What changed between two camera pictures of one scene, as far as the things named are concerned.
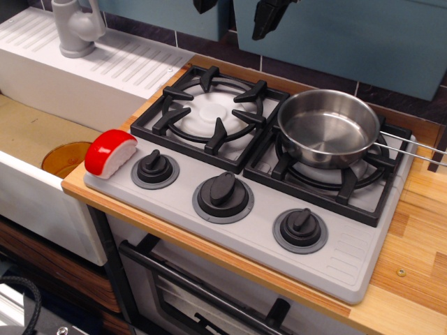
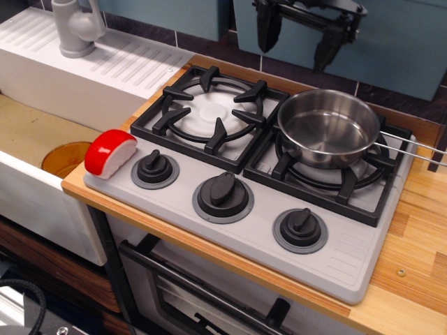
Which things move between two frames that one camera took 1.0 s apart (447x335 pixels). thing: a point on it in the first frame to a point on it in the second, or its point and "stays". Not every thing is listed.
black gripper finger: [268, 16] to [327, 48]
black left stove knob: [154, 171] stays
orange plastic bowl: [63, 159] stays
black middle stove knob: [223, 199] stays
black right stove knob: [300, 231] stays
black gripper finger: [204, 5] to [269, 23]
